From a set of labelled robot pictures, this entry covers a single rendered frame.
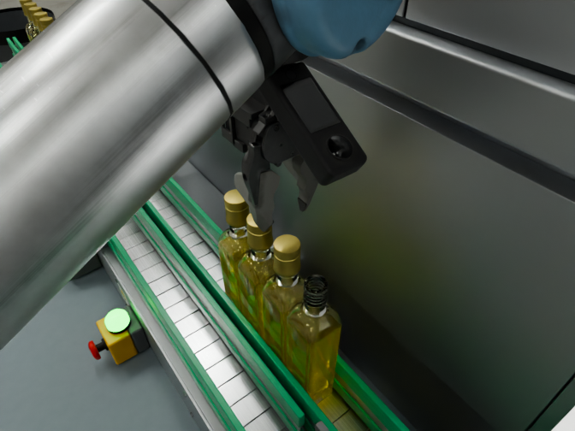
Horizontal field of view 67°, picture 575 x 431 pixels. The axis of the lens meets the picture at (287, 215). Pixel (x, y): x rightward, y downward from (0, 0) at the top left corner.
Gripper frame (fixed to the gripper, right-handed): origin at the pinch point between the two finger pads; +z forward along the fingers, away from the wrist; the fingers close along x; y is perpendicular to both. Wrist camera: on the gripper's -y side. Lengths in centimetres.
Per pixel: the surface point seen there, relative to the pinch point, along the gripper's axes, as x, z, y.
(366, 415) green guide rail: -2.8, 29.8, -15.0
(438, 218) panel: -11.5, -1.8, -12.2
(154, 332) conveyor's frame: 14.9, 32.8, 19.2
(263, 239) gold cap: 0.7, 6.8, 4.3
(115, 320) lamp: 19.1, 35.4, 28.0
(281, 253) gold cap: 1.5, 4.7, -0.9
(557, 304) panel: -11.3, -1.0, -25.9
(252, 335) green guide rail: 4.4, 24.3, 3.0
